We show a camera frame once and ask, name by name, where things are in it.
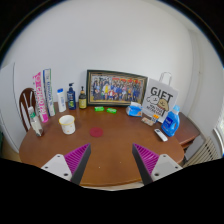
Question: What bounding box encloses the blue detergent bottle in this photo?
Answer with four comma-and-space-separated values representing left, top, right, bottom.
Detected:
161, 104, 181, 138

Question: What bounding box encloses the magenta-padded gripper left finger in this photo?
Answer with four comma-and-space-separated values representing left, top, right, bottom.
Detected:
40, 143, 92, 186

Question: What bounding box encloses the framed group photo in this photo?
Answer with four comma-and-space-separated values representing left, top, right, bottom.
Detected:
85, 69, 149, 108

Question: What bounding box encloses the dark blue pump bottle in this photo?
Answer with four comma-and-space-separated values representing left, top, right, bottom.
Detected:
66, 82, 77, 111

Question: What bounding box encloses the blue tissue pack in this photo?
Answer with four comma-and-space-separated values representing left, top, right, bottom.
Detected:
125, 101, 144, 118

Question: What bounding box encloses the dark wooden chair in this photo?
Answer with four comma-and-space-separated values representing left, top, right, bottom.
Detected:
18, 87, 38, 133

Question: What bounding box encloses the white mug with yellow rim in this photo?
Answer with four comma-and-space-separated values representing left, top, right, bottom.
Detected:
58, 114, 76, 135

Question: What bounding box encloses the pink and white tube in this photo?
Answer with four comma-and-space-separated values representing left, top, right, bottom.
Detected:
32, 71, 50, 124

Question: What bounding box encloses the flat round red coaster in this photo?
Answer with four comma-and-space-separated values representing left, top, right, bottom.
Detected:
89, 126, 104, 138

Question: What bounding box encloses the white remote control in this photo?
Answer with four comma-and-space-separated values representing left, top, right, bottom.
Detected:
153, 128, 169, 143

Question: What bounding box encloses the white bottle with blue cap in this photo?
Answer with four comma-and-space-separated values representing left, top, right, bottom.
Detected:
56, 88, 67, 113

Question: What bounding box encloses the small clear snack packet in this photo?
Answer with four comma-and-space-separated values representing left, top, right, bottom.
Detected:
140, 116, 155, 127

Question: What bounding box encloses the clear green-labelled drink bottle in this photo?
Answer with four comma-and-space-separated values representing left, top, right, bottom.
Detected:
27, 106, 45, 138

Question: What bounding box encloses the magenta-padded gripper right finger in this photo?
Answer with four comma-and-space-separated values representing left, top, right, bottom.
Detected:
132, 143, 184, 186

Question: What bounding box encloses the white paper gift bag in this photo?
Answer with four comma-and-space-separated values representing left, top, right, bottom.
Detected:
141, 71, 179, 124

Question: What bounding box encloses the white radiator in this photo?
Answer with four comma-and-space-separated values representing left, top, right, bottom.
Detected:
183, 136, 221, 168

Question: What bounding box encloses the dark yellow-labelled pump bottle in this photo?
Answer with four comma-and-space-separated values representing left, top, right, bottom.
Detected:
78, 86, 88, 110

